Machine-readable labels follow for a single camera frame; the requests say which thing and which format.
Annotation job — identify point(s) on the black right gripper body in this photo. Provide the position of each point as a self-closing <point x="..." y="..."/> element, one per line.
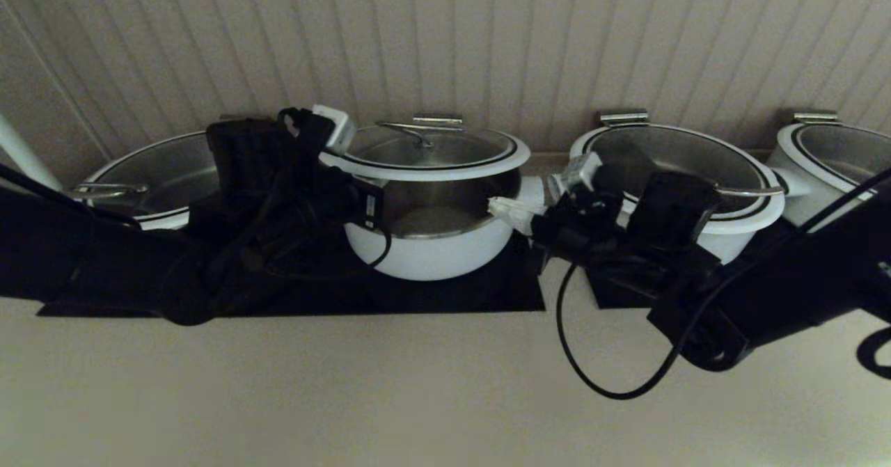
<point x="578" y="230"/>

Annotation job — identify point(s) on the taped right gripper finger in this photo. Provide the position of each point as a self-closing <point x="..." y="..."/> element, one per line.
<point x="515" y="206"/>
<point x="515" y="223"/>

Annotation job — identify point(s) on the far right white pot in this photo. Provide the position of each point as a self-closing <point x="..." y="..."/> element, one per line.
<point x="842" y="150"/>

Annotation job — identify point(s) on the black glass cooktop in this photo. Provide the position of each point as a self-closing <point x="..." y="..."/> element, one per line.
<point x="616" y="297"/>
<point x="452" y="297"/>

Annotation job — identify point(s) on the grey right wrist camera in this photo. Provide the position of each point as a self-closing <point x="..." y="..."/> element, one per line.
<point x="581" y="173"/>

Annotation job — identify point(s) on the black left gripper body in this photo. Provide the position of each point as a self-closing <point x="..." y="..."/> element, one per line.
<point x="341" y="206"/>

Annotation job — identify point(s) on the far left white pot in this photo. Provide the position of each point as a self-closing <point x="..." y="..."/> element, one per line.
<point x="153" y="171"/>

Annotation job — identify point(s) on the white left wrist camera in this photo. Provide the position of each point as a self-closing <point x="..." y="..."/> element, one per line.
<point x="335" y="127"/>

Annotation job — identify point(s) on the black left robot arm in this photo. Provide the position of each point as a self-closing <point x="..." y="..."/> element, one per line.
<point x="69" y="258"/>

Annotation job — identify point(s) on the glass lid white rim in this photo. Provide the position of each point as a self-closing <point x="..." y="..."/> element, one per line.
<point x="445" y="150"/>

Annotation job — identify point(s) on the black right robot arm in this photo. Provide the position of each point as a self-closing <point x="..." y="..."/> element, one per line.
<point x="800" y="286"/>

